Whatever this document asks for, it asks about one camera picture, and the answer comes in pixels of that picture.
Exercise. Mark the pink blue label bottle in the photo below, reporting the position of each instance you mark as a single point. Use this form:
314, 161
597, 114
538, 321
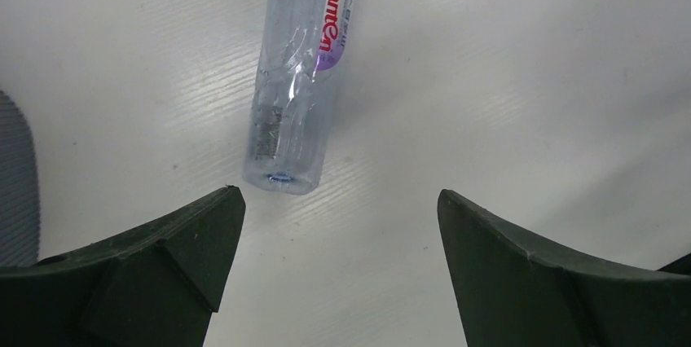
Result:
298, 72

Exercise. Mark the grey ribbed waste bin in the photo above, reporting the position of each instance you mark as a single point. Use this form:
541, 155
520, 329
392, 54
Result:
20, 199

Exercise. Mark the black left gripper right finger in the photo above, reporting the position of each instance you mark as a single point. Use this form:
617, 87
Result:
514, 287

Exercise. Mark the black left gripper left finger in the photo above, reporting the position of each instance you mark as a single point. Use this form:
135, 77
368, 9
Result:
157, 284

